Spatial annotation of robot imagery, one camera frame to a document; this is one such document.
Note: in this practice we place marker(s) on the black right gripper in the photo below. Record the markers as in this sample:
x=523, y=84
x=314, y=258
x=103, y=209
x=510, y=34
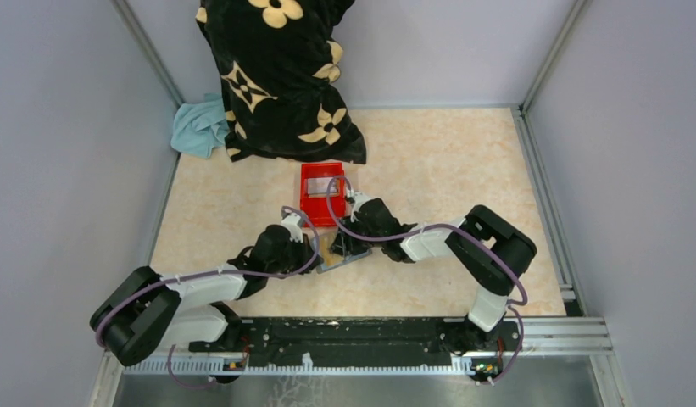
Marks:
x=348, y=241

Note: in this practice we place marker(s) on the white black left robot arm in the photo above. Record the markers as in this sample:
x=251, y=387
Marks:
x=148, y=312

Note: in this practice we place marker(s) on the light blue cloth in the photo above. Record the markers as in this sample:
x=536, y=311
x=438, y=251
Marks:
x=199, y=128

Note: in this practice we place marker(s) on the red plastic bin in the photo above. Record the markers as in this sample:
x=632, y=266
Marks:
x=316, y=208

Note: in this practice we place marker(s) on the silver credit card in bin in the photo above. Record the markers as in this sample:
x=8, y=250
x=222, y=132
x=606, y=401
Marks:
x=321, y=187

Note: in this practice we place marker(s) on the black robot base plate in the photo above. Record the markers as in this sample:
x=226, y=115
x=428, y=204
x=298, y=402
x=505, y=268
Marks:
x=409, y=342

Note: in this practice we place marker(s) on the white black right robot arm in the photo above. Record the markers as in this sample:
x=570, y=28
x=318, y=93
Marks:
x=492, y=250

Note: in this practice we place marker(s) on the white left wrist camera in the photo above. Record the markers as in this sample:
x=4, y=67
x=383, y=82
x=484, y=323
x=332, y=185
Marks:
x=293, y=220

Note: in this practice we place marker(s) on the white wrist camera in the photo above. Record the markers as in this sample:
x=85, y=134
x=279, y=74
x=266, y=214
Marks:
x=293, y=220
x=356, y=200

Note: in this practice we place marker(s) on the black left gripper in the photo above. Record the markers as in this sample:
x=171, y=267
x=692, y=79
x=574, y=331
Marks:
x=308, y=256

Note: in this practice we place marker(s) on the grey card holder wallet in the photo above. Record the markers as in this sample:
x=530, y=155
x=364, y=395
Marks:
x=342, y=258

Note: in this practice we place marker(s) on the black floral blanket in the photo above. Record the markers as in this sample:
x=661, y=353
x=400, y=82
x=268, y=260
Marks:
x=278, y=62

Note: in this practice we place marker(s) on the gold credit card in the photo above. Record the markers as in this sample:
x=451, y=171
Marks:
x=325, y=241

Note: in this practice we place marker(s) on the grey slotted cable duct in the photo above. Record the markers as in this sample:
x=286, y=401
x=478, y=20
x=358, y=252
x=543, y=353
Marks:
x=211, y=365

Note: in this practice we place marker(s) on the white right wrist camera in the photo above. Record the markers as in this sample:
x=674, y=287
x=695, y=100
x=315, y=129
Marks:
x=356, y=200

